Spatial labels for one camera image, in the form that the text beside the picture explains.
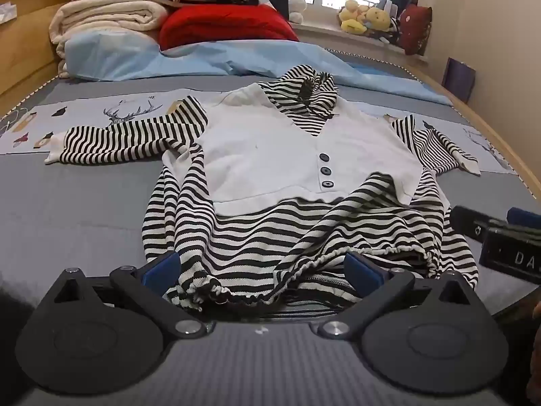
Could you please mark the black white striped sweater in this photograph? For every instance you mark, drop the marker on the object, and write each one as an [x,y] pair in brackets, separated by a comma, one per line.
[262,156]

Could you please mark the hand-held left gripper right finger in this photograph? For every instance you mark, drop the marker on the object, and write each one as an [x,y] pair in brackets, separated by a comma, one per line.
[363,273]

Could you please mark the white tissue box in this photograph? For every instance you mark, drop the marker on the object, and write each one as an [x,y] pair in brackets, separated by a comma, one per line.
[6,12]

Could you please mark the red pillow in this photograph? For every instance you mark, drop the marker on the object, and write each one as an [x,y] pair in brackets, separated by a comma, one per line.
[224,25]

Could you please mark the windowsill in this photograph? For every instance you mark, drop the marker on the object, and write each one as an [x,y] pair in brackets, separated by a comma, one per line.
[329,36]

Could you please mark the wooden bed side rail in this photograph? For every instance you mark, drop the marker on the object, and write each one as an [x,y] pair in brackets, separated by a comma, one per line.
[486,135]

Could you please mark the white plush toy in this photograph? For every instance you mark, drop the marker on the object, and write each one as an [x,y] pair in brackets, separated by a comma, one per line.
[297,6]

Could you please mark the cream folded blanket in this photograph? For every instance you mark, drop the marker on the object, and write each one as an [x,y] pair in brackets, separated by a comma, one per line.
[105,17]

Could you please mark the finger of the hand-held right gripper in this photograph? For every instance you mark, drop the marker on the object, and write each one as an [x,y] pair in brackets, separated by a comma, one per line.
[469,222]
[526,218]

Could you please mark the dark red cushion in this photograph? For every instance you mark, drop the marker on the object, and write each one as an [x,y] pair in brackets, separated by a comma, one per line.
[416,29]

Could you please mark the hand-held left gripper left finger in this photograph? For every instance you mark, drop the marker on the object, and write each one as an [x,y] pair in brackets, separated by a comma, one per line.
[162,270]

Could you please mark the wooden headboard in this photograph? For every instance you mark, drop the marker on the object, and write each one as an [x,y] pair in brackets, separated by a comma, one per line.
[25,50]

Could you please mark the pale yellow plush toy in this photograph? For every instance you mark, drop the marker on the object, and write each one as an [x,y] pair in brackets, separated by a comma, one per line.
[377,21]

